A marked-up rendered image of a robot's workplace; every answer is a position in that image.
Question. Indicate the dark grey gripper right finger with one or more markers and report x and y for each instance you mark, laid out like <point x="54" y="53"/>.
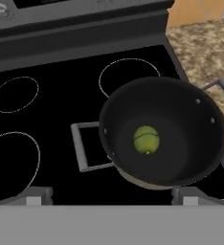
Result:
<point x="190" y="195"/>

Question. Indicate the grey hob knob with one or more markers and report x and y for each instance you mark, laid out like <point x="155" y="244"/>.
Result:
<point x="0" y="10"/>

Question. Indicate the black hob with grey frame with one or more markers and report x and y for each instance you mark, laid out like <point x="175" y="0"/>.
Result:
<point x="53" y="95"/>

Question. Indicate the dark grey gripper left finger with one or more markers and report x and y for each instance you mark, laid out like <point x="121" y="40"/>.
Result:
<point x="37" y="194"/>

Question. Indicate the green lime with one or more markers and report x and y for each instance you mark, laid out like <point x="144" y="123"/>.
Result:
<point x="146" y="140"/>

